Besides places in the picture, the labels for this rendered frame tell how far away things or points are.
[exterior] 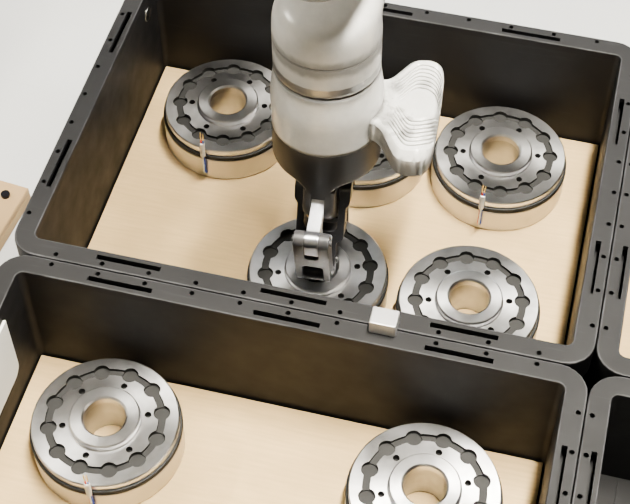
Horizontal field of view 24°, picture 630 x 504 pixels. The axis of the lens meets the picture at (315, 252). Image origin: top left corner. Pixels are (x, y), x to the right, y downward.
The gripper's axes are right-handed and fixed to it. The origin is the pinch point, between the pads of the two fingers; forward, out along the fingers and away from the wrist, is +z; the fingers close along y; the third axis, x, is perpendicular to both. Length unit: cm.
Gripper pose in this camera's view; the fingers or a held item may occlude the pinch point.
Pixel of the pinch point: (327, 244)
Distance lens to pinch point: 108.7
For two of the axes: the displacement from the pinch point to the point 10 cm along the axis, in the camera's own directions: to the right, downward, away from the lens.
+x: 9.8, 1.3, -1.1
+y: -1.7, 7.8, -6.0
